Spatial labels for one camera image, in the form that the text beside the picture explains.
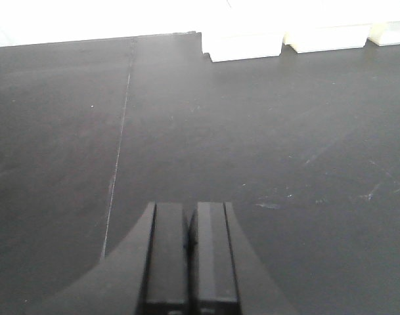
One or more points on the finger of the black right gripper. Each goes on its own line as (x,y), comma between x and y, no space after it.
(227,276)

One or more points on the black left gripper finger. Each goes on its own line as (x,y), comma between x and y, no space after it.
(146,273)

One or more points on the white left storage bin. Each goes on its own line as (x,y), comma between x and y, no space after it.
(229,45)

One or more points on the white storage bin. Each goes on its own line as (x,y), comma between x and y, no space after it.
(309,39)
(385,33)
(229,45)

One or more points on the white middle storage bin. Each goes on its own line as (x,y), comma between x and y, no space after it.
(309,39)

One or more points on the white right storage bin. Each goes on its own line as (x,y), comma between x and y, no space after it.
(385,33)

